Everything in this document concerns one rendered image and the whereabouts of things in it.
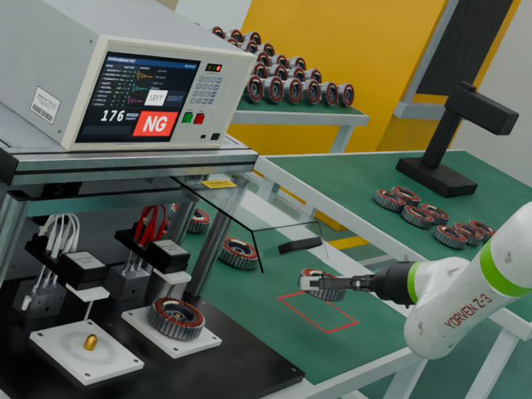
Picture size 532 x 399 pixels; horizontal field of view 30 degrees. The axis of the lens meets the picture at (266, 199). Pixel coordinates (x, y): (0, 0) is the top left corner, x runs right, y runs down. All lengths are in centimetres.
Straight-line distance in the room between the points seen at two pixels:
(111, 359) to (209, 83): 55
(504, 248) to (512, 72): 540
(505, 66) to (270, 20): 199
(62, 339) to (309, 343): 66
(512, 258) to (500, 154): 540
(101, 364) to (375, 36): 381
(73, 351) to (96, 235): 37
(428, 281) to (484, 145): 507
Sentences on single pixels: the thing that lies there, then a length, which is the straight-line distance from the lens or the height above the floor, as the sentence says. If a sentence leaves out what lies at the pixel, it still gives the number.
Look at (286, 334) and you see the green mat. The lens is 226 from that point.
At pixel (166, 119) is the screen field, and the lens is 186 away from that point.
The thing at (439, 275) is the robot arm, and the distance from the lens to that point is 204.
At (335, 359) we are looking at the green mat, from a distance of 225.
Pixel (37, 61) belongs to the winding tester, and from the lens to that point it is 176.
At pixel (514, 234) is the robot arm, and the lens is 164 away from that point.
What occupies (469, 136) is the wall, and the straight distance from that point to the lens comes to 713.
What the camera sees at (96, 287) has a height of 88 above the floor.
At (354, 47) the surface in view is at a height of 94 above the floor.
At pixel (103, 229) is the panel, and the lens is 211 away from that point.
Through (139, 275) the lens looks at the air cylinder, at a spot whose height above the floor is 82.
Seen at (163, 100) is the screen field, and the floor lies 121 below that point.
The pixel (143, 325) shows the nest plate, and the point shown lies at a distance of 197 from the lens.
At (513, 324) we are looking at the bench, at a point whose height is 72.
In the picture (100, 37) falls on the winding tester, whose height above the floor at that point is 132.
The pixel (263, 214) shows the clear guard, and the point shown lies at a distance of 193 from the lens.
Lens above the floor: 168
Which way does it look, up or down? 18 degrees down
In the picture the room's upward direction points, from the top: 23 degrees clockwise
